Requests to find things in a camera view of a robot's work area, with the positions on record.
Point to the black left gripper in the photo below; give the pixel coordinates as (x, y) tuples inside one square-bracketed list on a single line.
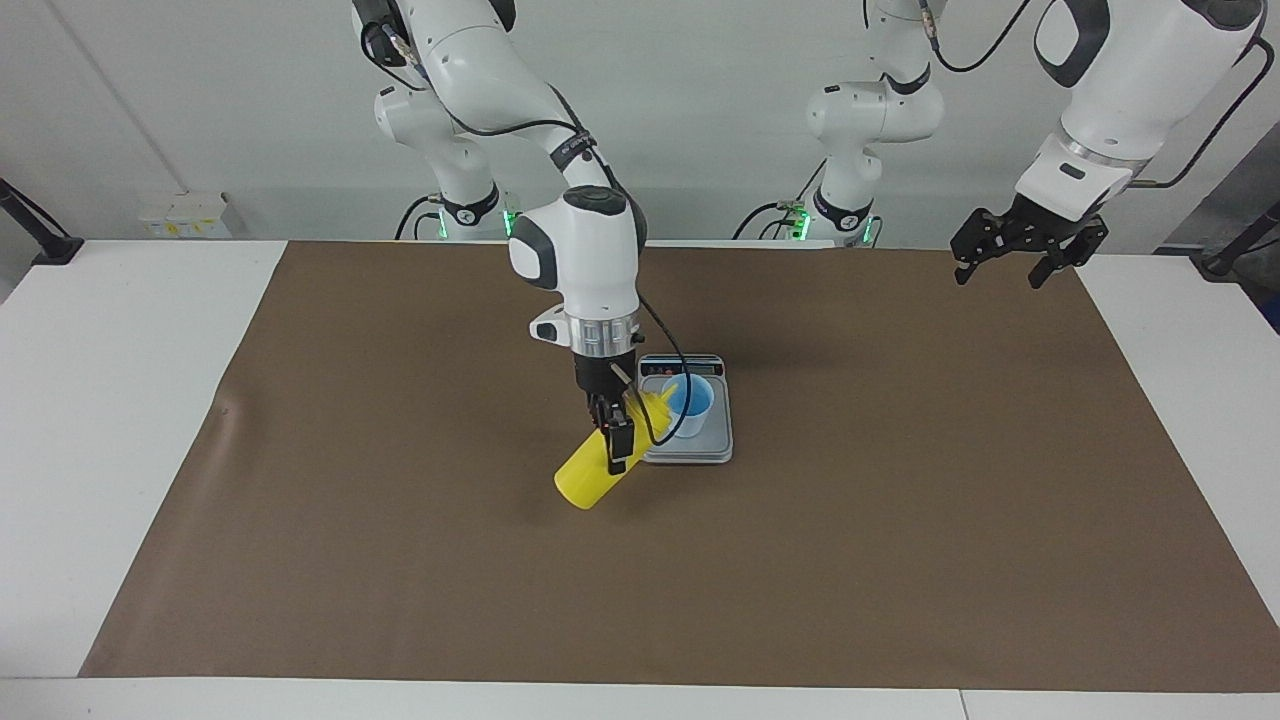
[(1050, 225)]

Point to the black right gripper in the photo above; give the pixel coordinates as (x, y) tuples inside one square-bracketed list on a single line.
[(605, 378)]

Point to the yellow squeeze bottle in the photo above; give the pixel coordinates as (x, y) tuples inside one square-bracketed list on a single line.
[(585, 480)]

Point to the light blue plastic cup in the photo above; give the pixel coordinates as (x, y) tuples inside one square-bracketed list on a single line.
[(695, 415)]

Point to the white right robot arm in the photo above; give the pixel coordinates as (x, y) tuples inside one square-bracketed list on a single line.
[(590, 260)]

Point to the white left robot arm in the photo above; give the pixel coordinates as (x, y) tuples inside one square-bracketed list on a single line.
[(1130, 90)]

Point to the silver digital kitchen scale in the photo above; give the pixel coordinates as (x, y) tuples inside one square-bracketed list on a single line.
[(715, 445)]

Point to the brown paper table mat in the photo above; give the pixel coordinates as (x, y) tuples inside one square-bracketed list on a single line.
[(640, 580)]

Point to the black table clamp mount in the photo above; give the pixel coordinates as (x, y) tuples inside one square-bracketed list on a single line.
[(55, 248), (1225, 262)]

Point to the white wall outlet strip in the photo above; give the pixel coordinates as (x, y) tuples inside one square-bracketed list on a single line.
[(170, 222)]

